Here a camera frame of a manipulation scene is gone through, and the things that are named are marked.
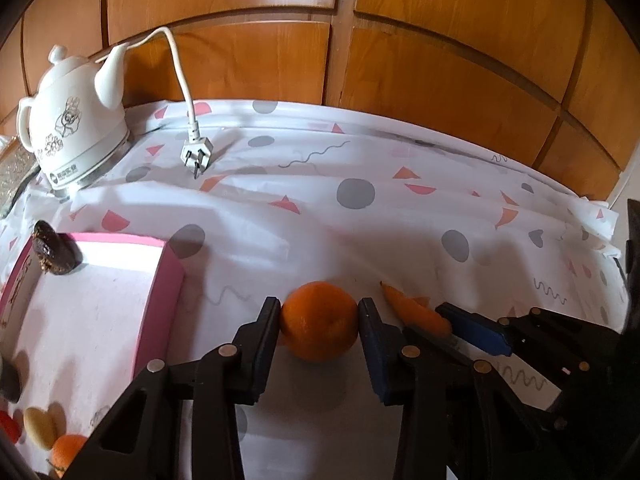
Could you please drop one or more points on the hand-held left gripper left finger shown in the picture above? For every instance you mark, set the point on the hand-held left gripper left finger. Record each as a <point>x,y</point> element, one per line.
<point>262,355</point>

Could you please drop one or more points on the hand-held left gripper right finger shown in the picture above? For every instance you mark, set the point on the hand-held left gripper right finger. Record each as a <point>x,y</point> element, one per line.
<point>377,355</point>

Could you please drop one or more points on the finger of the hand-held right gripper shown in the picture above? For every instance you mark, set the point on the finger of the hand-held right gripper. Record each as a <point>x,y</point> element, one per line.
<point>440,345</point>
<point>475,332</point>

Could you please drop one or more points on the orange carrot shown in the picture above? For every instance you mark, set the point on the orange carrot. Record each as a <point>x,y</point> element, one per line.
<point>415,312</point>

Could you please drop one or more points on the large orange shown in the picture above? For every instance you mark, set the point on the large orange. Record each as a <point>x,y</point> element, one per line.
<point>320,322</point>

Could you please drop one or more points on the pink cardboard box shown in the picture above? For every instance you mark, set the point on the pink cardboard box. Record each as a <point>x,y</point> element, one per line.
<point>90,310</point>

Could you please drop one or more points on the rounded dark root chunk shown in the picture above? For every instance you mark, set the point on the rounded dark root chunk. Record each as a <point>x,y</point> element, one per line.
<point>55,257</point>

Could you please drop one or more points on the round tan potato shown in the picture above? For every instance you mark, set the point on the round tan potato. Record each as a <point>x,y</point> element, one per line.
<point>40,427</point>

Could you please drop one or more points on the white patterned tablecloth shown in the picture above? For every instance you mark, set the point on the white patterned tablecloth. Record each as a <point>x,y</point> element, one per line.
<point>350,240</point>

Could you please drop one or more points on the small tangerine with stem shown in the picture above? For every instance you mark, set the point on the small tangerine with stem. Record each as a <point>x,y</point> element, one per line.
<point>69,455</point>

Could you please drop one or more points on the wooden panelled cabinet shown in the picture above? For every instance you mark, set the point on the wooden panelled cabinet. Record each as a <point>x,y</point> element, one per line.
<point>450,85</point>

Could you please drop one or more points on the small red fruit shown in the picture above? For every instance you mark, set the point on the small red fruit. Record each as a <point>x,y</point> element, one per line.
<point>7,427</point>

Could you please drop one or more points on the white ceramic electric kettle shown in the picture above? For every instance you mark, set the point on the white ceramic electric kettle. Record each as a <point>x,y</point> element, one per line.
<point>75,125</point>

